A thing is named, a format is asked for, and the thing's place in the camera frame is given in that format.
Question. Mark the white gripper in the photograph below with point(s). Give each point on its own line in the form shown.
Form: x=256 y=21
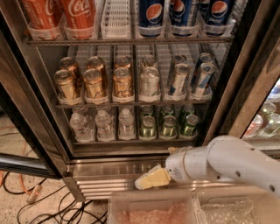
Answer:
x=175 y=165

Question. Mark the green can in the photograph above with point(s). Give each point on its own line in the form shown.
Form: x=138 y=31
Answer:
x=148 y=128
x=185 y=110
x=146 y=110
x=167 y=110
x=168 y=129
x=189 y=126

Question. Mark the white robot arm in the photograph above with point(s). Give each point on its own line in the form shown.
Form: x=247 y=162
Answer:
x=224 y=159

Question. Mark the stainless fridge base grille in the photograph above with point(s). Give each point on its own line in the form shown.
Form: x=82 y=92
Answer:
x=96 y=179

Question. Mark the gold can front right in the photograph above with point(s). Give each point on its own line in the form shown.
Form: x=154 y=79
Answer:
x=123 y=82

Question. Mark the gold can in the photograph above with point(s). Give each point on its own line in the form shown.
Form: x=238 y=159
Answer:
x=94 y=84
x=122 y=61
x=72 y=66
x=123 y=82
x=66 y=84
x=98 y=63

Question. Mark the silver blue can front right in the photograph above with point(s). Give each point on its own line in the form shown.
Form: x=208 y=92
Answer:
x=202 y=77

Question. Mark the silver blue can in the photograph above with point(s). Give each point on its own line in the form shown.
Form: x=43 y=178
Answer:
x=202 y=77
x=178 y=79
x=177 y=59
x=204 y=57

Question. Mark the silver blue can front middle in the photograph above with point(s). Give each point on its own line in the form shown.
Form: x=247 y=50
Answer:
x=178 y=79

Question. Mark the right fridge glass door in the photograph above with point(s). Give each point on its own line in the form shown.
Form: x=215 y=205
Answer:
x=252 y=68

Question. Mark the silver blue can back middle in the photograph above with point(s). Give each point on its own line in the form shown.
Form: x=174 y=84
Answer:
x=177 y=59

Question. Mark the gold can front middle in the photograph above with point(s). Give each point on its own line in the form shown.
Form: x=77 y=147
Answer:
x=94 y=84

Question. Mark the gold can back right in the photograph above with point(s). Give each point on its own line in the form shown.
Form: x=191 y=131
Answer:
x=122 y=61

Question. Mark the gold can front left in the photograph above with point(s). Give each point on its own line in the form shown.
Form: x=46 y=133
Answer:
x=66 y=84

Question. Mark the silver blue can back right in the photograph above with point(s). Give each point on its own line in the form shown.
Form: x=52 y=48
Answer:
x=204 y=57

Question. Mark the gold can back middle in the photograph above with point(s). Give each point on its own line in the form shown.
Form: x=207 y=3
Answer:
x=98 y=63

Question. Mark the open fridge door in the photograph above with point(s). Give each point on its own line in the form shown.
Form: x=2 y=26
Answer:
x=28 y=99

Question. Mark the gold can back left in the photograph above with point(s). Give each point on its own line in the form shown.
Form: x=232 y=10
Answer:
x=72 y=66

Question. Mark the empty white shelf tray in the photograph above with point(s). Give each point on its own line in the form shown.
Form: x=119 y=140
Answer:
x=115 y=21

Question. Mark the blue pepsi can left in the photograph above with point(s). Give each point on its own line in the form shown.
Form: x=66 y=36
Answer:
x=150 y=13

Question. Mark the blue pepsi can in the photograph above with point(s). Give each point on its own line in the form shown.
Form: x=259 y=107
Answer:
x=184 y=12
x=216 y=12
x=150 y=13

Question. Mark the blue pepsi can middle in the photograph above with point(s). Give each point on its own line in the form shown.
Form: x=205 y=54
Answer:
x=184 y=12

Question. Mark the blue pepsi can right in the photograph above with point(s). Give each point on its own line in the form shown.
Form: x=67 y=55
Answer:
x=216 y=12

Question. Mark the red cola can right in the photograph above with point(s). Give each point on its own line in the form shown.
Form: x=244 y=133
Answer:
x=80 y=14

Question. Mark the red cola can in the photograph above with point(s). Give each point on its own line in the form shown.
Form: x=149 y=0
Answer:
x=44 y=14
x=80 y=14

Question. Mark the red cola can left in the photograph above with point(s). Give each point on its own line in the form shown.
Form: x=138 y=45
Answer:
x=44 y=14

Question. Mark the clear bin pink contents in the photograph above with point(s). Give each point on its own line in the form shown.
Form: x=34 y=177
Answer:
x=168 y=206

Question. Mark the water bottle front right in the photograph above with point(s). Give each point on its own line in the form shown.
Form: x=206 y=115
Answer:
x=126 y=125

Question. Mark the water bottle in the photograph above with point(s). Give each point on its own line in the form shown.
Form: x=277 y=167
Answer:
x=104 y=123
x=126 y=125
x=83 y=132

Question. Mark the clear bin bubble wrap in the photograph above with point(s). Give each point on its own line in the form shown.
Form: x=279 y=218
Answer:
x=236 y=205

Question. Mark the water bottle front middle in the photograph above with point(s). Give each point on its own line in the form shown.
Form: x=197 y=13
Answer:
x=104 y=123

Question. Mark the water bottle front left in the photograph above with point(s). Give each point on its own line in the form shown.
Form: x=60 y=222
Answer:
x=83 y=132

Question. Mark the middle wire shelf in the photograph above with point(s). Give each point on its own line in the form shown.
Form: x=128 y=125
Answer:
x=134 y=103

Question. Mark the wire shelf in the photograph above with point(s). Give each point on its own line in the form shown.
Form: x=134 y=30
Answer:
x=134 y=103
x=130 y=42

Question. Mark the upper wire shelf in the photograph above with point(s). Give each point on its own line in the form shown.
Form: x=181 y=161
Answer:
x=130 y=42

